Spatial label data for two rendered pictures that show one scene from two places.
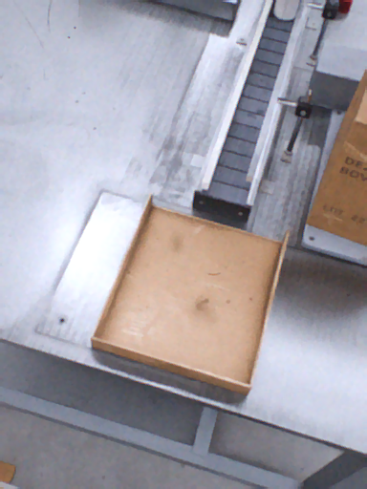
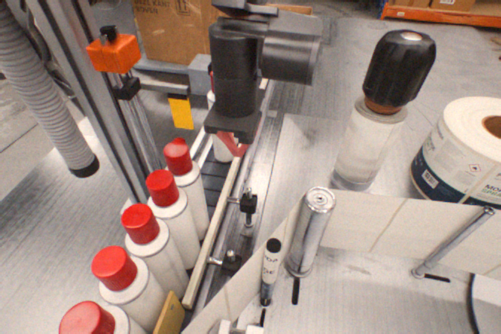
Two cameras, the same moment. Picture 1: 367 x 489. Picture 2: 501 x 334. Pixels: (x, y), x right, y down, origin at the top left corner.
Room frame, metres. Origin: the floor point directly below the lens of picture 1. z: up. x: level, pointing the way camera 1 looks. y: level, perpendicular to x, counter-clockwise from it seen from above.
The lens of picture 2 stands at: (1.82, -0.08, 1.34)
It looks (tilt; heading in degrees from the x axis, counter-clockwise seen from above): 48 degrees down; 184
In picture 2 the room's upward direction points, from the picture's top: straight up
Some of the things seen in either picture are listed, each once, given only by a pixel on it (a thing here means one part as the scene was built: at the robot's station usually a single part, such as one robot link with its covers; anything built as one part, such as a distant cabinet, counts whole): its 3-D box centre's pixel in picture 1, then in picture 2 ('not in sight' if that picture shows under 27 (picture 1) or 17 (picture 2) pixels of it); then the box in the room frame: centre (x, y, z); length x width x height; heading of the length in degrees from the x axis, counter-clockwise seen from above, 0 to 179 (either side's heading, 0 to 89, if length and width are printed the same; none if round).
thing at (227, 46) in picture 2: not in sight; (238, 50); (1.50, -0.11, 1.19); 0.07 x 0.06 x 0.07; 77
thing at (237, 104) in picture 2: not in sight; (235, 93); (1.49, -0.12, 1.12); 0.10 x 0.07 x 0.07; 171
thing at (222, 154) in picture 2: not in sight; (223, 119); (1.37, -0.16, 0.98); 0.05 x 0.05 x 0.20
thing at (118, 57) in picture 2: not in sight; (162, 139); (1.51, -0.23, 1.05); 0.10 x 0.04 x 0.33; 81
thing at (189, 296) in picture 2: (268, 5); (259, 98); (1.17, -0.09, 0.91); 1.07 x 0.01 x 0.02; 171
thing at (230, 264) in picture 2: not in sight; (223, 265); (1.63, -0.13, 0.89); 0.06 x 0.03 x 0.12; 81
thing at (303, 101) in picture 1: (288, 120); not in sight; (0.82, -0.15, 0.91); 0.07 x 0.03 x 0.16; 81
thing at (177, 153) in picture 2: not in sight; (188, 196); (1.56, -0.19, 0.98); 0.05 x 0.05 x 0.20
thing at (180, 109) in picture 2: not in sight; (181, 112); (1.50, -0.20, 1.09); 0.03 x 0.01 x 0.06; 81
